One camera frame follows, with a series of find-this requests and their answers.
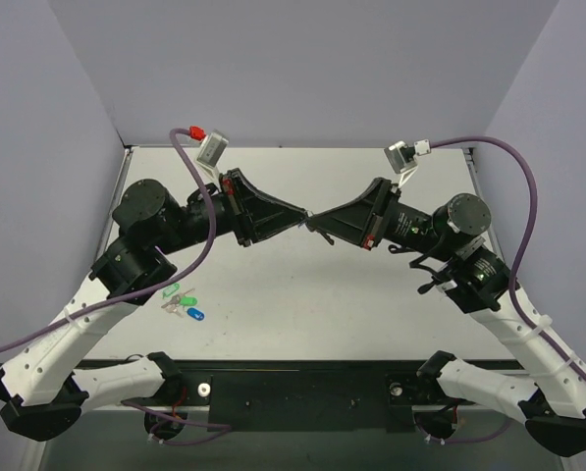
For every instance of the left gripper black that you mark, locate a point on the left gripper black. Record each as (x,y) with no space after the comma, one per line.
(235,208)

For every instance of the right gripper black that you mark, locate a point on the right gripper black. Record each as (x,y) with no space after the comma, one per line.
(377,214)

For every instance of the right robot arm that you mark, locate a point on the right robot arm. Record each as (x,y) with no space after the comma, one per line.
(550,399)

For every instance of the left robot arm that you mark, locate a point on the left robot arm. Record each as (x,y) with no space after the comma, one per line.
(43,389)

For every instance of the bunch of keys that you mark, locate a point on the bunch of keys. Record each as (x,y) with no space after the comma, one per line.
(173,304)

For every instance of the green key tag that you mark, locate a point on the green key tag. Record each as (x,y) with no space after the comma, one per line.
(170,290)
(186,300)

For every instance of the dark blue key tag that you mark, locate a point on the dark blue key tag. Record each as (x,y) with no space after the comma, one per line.
(195,314)

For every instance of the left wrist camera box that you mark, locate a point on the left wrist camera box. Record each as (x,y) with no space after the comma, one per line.
(211,149)

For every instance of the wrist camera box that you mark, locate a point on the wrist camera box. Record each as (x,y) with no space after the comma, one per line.
(401,157)
(211,149)

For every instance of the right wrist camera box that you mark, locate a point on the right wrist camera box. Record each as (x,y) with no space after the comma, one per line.
(401,157)

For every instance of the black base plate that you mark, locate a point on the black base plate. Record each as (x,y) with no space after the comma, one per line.
(304,396)

